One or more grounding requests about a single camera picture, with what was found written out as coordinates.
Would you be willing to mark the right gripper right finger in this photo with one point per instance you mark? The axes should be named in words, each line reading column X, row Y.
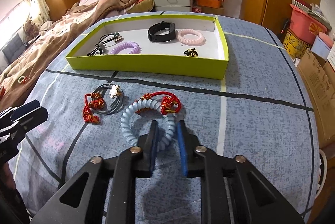
column 191, row 165

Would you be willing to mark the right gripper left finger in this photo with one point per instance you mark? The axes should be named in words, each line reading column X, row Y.
column 150, row 150

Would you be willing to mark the red cord bracelet gold beads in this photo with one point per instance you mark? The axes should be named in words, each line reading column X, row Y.
column 170, row 102

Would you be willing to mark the black gold bow hair clip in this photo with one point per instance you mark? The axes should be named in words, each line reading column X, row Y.
column 191, row 52

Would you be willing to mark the black fitness wristband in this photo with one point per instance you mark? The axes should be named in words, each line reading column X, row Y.
column 162, row 32

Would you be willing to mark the black hair tie grey bead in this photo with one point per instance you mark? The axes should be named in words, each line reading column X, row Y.
column 100, row 49

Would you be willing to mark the brown blanket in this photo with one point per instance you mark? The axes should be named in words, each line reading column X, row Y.
column 19, row 78

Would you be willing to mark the blue patterned table cloth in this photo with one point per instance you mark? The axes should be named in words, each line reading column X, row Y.
column 261, row 109

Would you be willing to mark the green shallow cardboard tray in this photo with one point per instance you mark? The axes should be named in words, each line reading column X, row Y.
column 155, row 57

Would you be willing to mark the cola bottle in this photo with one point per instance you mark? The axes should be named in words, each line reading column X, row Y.
column 196, row 9

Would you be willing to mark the brown cardboard box under bag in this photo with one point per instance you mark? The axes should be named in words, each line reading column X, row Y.
column 214, row 11

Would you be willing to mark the orange box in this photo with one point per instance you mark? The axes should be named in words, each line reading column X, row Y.
column 215, row 4

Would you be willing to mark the yellow patterned tin box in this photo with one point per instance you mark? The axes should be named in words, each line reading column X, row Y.
column 294, row 46

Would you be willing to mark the open cardboard box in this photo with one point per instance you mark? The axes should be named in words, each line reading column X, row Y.
column 318, row 77

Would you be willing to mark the pink plastic bin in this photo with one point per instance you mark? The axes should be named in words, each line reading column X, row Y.
column 304, row 26

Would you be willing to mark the grey hair tie white flower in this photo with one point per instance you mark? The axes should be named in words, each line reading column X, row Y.
column 114, row 102

